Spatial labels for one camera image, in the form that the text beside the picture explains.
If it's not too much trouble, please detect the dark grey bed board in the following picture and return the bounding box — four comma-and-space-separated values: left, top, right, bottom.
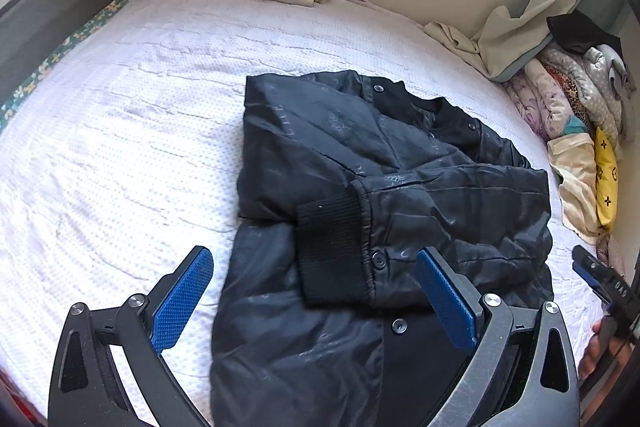
0, 0, 157, 104

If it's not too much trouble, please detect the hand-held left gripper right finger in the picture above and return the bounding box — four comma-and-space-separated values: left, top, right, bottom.
415, 247, 581, 427

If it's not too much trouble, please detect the brown knitted cloth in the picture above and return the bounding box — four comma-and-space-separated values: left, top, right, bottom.
595, 232, 627, 269

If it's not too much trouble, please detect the yellow printed pillow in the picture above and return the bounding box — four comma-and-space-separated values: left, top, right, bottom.
593, 127, 622, 234

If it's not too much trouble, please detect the grey garment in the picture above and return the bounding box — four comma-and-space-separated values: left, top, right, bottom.
582, 44, 629, 102

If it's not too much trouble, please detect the bed with white quilted cover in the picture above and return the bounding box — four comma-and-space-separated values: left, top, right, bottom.
0, 0, 621, 427

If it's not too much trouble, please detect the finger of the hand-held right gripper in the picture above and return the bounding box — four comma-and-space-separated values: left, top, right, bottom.
571, 245, 615, 305

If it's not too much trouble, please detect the black padded jacket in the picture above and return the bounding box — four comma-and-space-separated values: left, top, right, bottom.
209, 69, 556, 427

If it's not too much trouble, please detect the black cloth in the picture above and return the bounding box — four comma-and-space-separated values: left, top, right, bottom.
546, 11, 624, 56

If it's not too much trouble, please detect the light purple floral quilt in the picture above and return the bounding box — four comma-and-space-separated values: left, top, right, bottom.
502, 59, 572, 141

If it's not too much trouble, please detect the person's right hand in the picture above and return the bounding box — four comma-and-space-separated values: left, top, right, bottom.
578, 319, 609, 381

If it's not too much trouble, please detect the dark patterned quilt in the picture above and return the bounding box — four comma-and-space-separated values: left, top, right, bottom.
544, 63, 583, 108

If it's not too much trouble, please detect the cream cloth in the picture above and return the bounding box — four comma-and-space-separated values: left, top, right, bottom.
547, 132, 604, 239

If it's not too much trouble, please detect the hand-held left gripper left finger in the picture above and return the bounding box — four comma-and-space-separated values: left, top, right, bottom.
48, 245, 216, 427

